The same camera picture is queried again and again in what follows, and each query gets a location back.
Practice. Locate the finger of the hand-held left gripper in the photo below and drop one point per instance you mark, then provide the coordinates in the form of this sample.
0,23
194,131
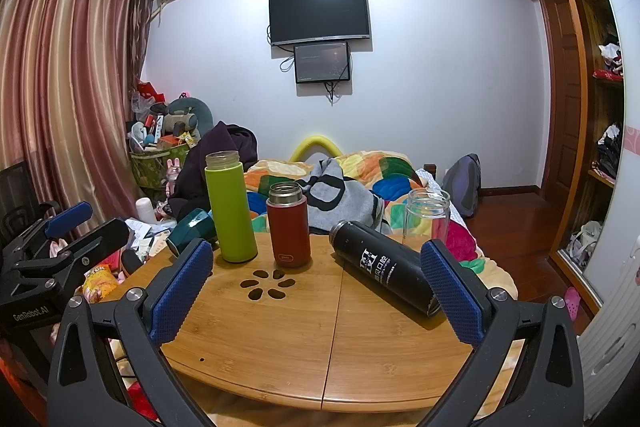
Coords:
95,239
70,217

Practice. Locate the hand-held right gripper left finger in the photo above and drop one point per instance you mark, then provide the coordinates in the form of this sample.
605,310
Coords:
181,292

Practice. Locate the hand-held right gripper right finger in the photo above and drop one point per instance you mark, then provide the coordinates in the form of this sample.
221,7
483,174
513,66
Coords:
452,292

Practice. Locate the teal cup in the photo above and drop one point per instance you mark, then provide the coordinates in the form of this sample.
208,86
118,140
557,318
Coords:
190,224

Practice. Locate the black thermos cup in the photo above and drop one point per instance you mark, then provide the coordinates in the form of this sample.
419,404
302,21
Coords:
380,266

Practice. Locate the clear glass cup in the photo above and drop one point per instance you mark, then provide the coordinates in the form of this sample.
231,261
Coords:
426,214

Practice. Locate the tall green thermos cup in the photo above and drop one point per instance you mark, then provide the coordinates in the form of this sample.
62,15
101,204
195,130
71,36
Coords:
231,212

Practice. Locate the red thermos cup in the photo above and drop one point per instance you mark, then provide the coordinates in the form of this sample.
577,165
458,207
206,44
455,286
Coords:
288,232

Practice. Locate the yellow snack packet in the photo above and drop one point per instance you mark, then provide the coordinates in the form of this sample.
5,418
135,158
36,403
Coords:
97,282

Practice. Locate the black mesh chair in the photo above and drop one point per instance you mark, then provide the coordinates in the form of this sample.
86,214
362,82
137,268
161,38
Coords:
17,192

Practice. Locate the small white bottle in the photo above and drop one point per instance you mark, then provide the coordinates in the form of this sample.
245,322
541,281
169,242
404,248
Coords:
145,210

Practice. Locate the green basket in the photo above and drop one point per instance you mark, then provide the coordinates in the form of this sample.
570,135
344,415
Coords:
150,169

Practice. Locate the pink rabbit toy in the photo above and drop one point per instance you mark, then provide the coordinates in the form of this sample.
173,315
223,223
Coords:
173,174

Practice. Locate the grey backpack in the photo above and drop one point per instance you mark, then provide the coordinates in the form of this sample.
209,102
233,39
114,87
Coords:
462,184

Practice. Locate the pink slipper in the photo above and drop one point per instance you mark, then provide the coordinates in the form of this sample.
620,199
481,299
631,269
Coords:
572,303

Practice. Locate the colourful patchwork quilt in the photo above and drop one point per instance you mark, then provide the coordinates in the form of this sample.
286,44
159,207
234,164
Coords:
395,177

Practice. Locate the pink striped curtain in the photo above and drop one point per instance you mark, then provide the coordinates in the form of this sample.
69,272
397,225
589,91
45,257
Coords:
65,82

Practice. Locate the red bag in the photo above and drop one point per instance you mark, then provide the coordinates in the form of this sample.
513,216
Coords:
149,92

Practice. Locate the grey black sweater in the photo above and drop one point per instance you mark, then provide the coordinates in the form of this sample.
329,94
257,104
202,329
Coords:
332,194

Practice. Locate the dark purple jacket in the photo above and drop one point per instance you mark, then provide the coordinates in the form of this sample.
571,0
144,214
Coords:
220,139

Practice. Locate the grey green plush toy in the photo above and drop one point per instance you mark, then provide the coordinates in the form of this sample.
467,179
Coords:
187,112

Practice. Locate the yellow foam tube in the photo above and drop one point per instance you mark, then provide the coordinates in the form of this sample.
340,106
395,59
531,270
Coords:
315,142

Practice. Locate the wooden wardrobe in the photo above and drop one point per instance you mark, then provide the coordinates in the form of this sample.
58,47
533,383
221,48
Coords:
570,107

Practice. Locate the wooden door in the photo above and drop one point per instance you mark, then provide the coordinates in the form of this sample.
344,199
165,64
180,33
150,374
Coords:
562,97

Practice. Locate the small black wall monitor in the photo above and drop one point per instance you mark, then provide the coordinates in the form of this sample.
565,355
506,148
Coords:
322,62

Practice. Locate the large black wall television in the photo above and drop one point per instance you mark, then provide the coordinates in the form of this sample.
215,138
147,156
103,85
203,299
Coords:
320,14

